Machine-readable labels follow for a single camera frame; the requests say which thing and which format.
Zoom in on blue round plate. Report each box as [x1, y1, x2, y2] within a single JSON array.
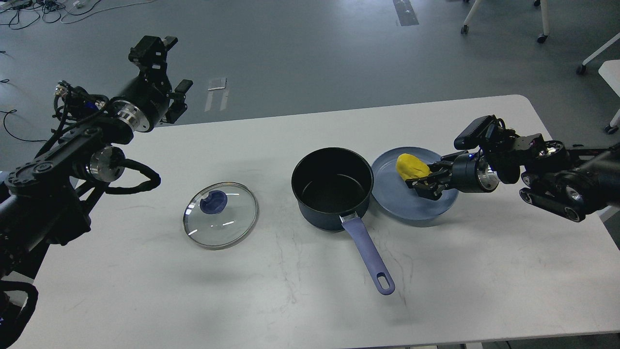
[[371, 146, 459, 223]]

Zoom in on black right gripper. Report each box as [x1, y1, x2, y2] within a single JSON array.
[[405, 150, 500, 201]]

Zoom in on black floor cable left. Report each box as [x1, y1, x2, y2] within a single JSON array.
[[0, 110, 54, 143]]

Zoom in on white furniture right edge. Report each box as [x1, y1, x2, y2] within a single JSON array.
[[575, 33, 620, 135]]

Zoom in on yellow potato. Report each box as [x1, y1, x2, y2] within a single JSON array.
[[396, 153, 432, 181]]

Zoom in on tangled cables top left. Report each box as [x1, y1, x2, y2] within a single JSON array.
[[0, 0, 160, 31]]

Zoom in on white chair legs with casters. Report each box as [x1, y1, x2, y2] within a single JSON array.
[[460, 0, 550, 44]]

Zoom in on dark blue saucepan with handle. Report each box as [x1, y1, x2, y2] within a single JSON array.
[[292, 147, 396, 295]]

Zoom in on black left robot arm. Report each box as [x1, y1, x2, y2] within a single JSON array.
[[1, 35, 193, 349]]

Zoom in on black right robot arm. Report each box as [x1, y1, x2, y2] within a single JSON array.
[[397, 115, 619, 222]]

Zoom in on glass pot lid blue knob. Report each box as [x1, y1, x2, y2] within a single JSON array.
[[183, 182, 259, 251]]

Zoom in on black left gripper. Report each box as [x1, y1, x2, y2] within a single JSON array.
[[110, 35, 193, 133]]

